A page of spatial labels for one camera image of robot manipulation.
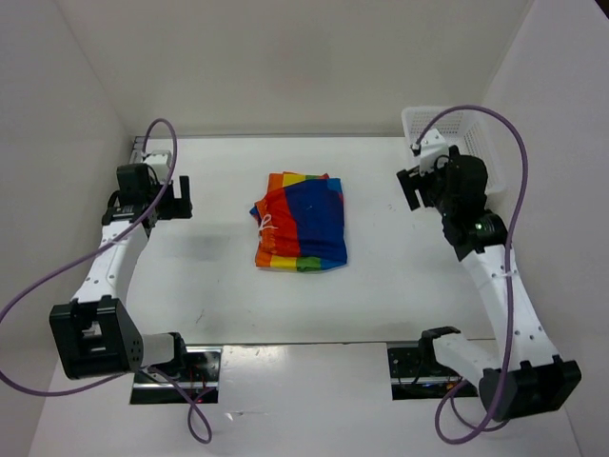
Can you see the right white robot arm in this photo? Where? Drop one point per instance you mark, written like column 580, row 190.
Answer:
column 528, row 377

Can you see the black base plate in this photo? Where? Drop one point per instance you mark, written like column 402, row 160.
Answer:
column 199, row 379
column 411, row 379

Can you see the rainbow striped shorts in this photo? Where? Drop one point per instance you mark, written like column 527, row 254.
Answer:
column 301, row 223

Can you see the aluminium table edge rail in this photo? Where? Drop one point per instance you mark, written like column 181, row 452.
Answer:
column 125, row 231

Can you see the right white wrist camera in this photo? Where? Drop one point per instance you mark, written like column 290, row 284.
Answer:
column 431, row 153

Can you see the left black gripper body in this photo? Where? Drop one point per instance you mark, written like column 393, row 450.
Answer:
column 169, row 208

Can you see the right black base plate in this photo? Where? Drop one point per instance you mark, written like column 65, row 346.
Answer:
column 411, row 379

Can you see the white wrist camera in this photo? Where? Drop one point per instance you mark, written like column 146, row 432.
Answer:
column 160, row 163
column 431, row 153

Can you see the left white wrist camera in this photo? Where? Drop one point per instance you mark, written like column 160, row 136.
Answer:
column 160, row 163

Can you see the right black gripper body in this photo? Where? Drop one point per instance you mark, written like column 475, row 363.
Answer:
column 434, row 193

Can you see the white plastic basket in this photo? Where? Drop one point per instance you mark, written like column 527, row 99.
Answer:
column 465, row 129

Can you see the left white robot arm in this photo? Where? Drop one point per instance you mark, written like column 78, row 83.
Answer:
column 93, row 332

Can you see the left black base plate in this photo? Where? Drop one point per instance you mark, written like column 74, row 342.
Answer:
column 199, row 379

